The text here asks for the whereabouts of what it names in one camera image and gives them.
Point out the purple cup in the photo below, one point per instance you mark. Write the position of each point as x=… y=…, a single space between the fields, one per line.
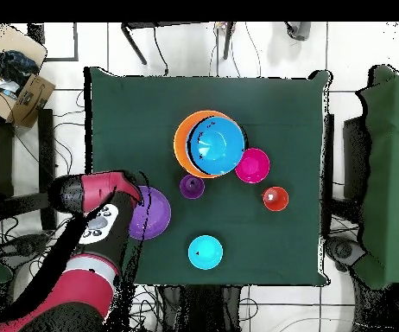
x=192 y=188

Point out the yellow bowl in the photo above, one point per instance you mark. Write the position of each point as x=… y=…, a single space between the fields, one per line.
x=180 y=148

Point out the large sky blue bowl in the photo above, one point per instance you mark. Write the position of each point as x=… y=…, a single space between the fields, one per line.
x=220 y=145

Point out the purple bowl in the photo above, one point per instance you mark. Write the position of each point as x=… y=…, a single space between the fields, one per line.
x=154 y=214

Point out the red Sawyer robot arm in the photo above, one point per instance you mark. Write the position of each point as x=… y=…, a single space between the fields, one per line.
x=96 y=186

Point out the pink bowl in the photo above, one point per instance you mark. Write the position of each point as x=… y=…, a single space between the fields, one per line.
x=252 y=166

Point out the dark green table cloth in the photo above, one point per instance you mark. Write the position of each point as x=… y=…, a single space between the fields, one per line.
x=254 y=224

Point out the small light blue bowl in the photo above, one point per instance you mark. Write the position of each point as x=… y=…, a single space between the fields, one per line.
x=205 y=252

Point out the orange cup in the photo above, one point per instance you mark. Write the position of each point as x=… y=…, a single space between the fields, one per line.
x=275 y=200

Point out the black wooden bench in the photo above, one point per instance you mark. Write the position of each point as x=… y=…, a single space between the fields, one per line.
x=45 y=138

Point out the person's right foot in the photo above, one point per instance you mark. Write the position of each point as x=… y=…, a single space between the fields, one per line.
x=301 y=31

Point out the printed cardboard box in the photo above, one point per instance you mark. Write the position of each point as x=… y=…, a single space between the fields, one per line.
x=30 y=100

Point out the dark blue bag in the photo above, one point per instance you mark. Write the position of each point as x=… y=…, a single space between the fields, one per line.
x=16 y=65

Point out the plain cardboard box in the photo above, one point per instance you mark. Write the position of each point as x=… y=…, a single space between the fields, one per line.
x=16 y=41

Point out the black pedestal leg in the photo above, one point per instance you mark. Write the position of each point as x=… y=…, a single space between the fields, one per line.
x=23 y=247
x=344 y=250

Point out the black metal frame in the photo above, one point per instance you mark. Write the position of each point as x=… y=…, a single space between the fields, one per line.
x=158 y=25

